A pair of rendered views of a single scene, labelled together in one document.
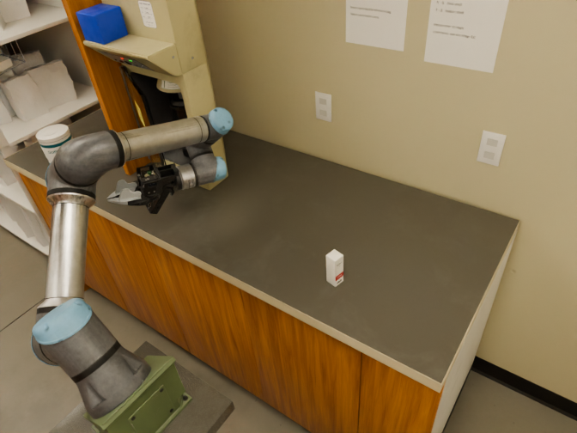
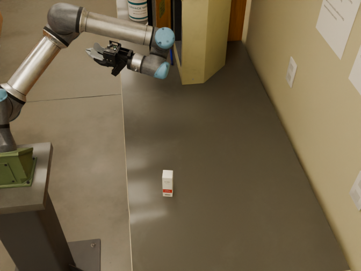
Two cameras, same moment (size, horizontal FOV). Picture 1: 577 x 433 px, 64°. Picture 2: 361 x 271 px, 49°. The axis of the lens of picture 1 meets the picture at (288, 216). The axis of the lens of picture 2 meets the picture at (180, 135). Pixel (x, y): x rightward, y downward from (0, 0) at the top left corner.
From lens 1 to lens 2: 0.83 m
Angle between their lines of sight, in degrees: 32
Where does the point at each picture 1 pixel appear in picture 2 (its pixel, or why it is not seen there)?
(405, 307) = (181, 243)
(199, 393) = (36, 186)
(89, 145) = (62, 11)
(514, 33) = not seen: outside the picture
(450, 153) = (338, 172)
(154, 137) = (106, 26)
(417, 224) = (268, 205)
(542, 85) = not seen: outside the picture
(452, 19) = not seen: outside the picture
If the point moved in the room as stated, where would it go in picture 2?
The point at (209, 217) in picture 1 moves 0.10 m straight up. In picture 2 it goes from (159, 101) to (158, 84)
